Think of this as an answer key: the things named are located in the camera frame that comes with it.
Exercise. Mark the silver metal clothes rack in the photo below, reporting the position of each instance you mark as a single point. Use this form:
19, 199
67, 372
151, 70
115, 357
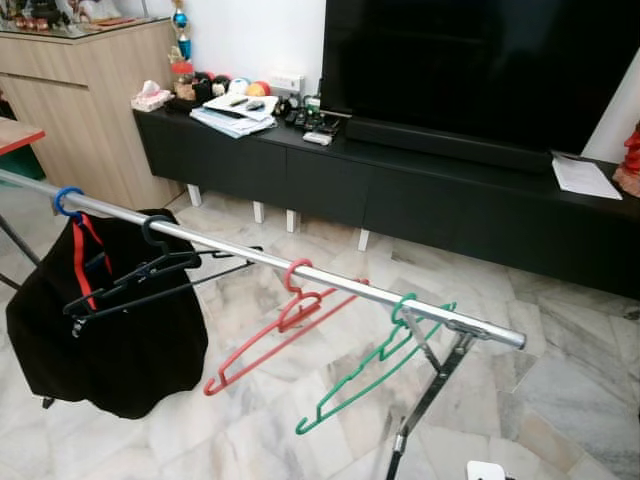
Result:
260, 257

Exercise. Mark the light wooden drawer cabinet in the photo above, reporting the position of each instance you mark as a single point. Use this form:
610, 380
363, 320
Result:
90, 110

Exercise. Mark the red laughing buddha statue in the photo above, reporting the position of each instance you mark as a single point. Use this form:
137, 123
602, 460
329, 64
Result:
630, 165

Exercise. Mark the black plush toy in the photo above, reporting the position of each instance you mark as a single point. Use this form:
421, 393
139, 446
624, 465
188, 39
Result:
210, 85

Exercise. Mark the black soundbar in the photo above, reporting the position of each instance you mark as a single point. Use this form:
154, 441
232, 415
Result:
440, 145

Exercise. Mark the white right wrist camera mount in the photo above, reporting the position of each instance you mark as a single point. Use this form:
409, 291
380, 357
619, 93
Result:
485, 472

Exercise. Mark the red plastic hanger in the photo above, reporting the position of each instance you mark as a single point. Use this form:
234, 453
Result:
209, 388

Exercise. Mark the blue trophy ornament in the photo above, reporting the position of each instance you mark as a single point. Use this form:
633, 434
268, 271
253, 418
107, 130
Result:
180, 20

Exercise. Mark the black TV console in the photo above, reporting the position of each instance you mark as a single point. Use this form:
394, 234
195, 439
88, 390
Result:
400, 200

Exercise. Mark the stack of white papers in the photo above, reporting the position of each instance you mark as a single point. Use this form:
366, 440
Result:
235, 112

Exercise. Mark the orange ball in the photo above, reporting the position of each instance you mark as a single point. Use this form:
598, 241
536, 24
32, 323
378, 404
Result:
257, 88

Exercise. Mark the white paper sheet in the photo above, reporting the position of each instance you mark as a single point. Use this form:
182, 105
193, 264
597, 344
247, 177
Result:
585, 178

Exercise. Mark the white round container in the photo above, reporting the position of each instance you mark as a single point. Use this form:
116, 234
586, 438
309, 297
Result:
238, 85

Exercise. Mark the small white box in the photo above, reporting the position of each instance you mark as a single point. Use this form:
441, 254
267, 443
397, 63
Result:
317, 138

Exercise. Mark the black flat television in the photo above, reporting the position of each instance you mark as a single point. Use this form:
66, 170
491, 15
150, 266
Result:
480, 60

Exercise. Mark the marble pattern folding table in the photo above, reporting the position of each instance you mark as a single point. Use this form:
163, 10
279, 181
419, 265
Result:
18, 135

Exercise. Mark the white wall socket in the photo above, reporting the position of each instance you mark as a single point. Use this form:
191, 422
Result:
287, 82

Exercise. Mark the green plastic hanger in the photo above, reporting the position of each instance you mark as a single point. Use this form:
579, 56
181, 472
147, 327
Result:
300, 430

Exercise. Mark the black shirt with red trim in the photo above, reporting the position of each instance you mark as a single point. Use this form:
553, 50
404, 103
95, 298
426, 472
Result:
130, 360

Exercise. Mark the black plastic hanger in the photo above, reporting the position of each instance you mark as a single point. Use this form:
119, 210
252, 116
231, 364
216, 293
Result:
160, 265

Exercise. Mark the red lid snack jar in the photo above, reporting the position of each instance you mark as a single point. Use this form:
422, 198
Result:
182, 78

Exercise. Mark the small red tray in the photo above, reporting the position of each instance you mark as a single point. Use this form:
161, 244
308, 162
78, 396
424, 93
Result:
115, 20

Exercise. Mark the pink tissue box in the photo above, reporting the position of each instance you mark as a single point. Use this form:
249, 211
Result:
152, 97

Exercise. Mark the blue plastic hanger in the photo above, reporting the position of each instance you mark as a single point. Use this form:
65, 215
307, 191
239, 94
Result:
58, 198

